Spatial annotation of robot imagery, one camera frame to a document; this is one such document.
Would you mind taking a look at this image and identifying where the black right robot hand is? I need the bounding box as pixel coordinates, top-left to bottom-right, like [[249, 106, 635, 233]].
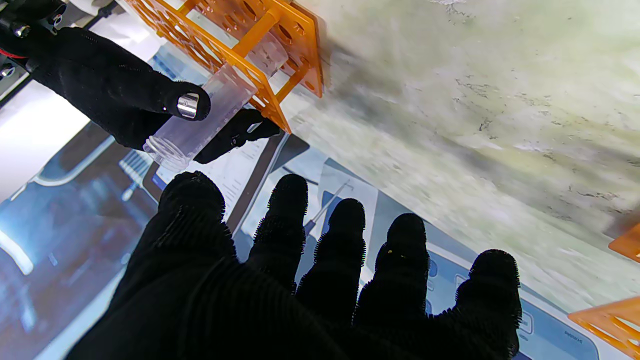
[[30, 26, 282, 166]]

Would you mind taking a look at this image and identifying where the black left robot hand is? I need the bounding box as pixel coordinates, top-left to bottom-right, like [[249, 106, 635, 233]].
[[65, 171, 523, 360]]

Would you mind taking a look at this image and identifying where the clear plastic test tube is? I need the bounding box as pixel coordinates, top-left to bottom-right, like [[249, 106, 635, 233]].
[[142, 32, 291, 173]]

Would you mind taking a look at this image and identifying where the orange plastic test tube rack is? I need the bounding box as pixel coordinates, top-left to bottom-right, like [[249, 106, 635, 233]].
[[567, 222, 640, 360], [125, 0, 326, 135]]

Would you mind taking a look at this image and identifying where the printed laboratory backdrop poster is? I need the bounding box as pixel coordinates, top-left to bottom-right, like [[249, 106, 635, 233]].
[[0, 30, 606, 360]]

